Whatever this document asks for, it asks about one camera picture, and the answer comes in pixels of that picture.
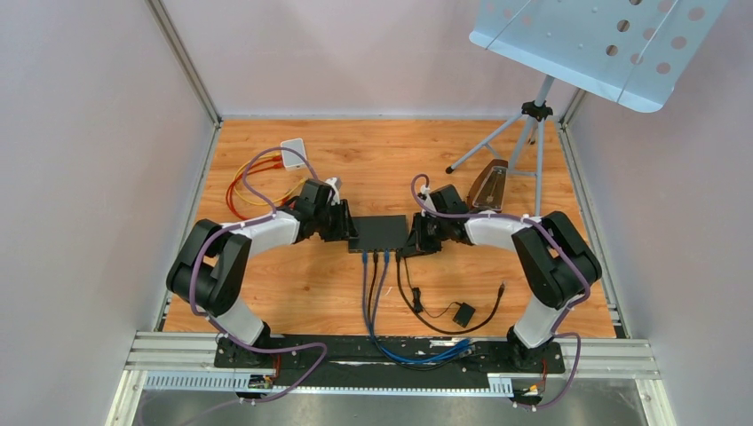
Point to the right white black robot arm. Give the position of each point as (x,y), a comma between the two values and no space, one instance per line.
(558,264)

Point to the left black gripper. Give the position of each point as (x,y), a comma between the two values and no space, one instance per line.
(344,228)

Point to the silver music stand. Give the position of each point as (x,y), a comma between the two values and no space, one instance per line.
(644,66)

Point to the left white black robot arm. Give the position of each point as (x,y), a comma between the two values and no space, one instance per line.
(209,269)

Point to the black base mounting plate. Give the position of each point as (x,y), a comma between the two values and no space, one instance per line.
(402,362)

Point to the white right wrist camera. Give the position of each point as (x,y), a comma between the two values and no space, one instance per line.
(426,200)

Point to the small white router box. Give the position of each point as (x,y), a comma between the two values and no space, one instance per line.
(293,154)

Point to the black network switch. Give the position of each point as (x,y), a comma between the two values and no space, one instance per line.
(379,233)

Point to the brown wooden metronome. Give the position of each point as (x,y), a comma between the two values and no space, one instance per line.
(487,190)

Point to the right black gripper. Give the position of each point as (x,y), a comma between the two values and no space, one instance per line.
(417,245)

